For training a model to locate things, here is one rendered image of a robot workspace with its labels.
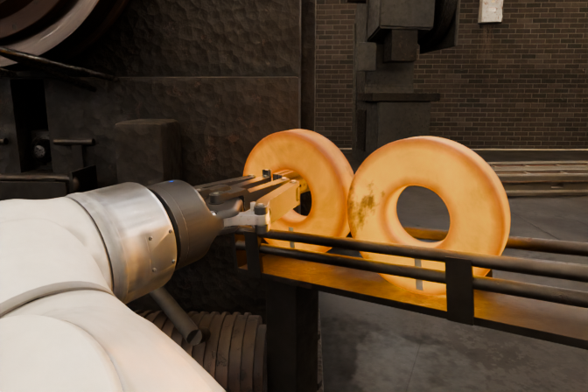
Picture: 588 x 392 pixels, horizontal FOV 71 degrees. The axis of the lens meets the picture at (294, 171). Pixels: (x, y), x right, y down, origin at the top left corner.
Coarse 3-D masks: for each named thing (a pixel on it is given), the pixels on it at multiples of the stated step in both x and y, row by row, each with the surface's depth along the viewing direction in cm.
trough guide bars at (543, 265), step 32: (256, 256) 51; (288, 256) 48; (320, 256) 45; (352, 256) 43; (416, 256) 38; (448, 256) 36; (480, 256) 35; (512, 256) 39; (448, 288) 36; (480, 288) 35; (512, 288) 33; (544, 288) 32
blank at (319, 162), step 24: (264, 144) 50; (288, 144) 47; (312, 144) 45; (264, 168) 50; (288, 168) 48; (312, 168) 46; (336, 168) 44; (312, 192) 47; (336, 192) 45; (288, 216) 51; (312, 216) 47; (336, 216) 45
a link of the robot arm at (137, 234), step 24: (96, 192) 30; (120, 192) 30; (144, 192) 31; (96, 216) 27; (120, 216) 28; (144, 216) 29; (168, 216) 31; (120, 240) 27; (144, 240) 29; (168, 240) 30; (120, 264) 27; (144, 264) 29; (168, 264) 31; (120, 288) 28; (144, 288) 30
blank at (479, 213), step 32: (384, 160) 41; (416, 160) 39; (448, 160) 37; (480, 160) 37; (352, 192) 44; (384, 192) 41; (448, 192) 37; (480, 192) 36; (352, 224) 44; (384, 224) 42; (480, 224) 36; (384, 256) 42; (416, 288) 41
